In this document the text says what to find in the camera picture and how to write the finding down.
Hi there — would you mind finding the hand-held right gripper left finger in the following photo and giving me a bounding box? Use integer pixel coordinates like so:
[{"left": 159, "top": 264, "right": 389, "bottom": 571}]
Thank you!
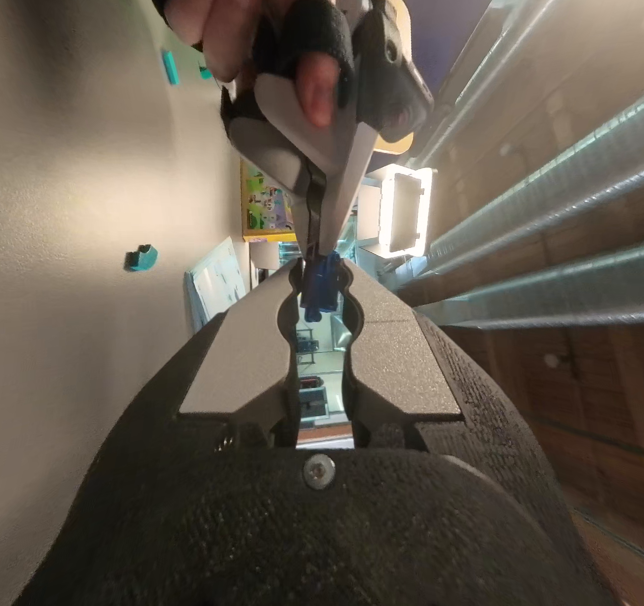
[{"left": 177, "top": 258, "right": 305, "bottom": 447}]

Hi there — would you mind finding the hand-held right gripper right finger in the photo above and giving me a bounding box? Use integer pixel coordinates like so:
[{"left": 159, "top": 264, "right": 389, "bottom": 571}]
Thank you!
[{"left": 338, "top": 259, "right": 465, "bottom": 448}]

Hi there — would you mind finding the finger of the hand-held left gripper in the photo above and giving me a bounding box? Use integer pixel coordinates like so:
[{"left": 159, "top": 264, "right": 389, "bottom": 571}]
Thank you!
[{"left": 301, "top": 122, "right": 379, "bottom": 261}]

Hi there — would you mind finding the blue purple lego assembly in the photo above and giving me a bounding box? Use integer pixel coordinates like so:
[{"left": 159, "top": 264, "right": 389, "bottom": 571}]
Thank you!
[{"left": 300, "top": 250, "right": 343, "bottom": 323}]

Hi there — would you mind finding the yellow lego box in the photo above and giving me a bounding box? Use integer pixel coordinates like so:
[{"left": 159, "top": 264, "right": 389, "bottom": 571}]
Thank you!
[{"left": 240, "top": 159, "right": 298, "bottom": 243}]

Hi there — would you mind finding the teal curved lego piece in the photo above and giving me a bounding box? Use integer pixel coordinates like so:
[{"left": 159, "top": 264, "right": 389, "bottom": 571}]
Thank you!
[{"left": 124, "top": 244, "right": 158, "bottom": 272}]

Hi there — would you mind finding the person's left hand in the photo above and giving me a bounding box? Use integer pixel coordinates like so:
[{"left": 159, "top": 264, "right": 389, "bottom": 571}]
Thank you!
[{"left": 163, "top": 0, "right": 339, "bottom": 130}]

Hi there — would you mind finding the white ceiling light panel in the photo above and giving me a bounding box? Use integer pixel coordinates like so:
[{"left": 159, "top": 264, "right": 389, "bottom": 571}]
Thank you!
[{"left": 377, "top": 164, "right": 433, "bottom": 260}]

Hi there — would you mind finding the light wooden panel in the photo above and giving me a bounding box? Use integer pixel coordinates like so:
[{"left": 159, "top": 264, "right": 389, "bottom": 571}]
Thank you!
[{"left": 372, "top": 0, "right": 416, "bottom": 156}]

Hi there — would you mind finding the open pale blue instruction booklet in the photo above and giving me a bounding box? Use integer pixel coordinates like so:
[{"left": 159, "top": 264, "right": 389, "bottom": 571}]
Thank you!
[{"left": 183, "top": 236, "right": 247, "bottom": 332}]

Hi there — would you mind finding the silver ceiling duct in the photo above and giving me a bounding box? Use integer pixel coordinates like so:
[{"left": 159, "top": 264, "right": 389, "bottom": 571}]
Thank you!
[{"left": 395, "top": 98, "right": 644, "bottom": 330}]

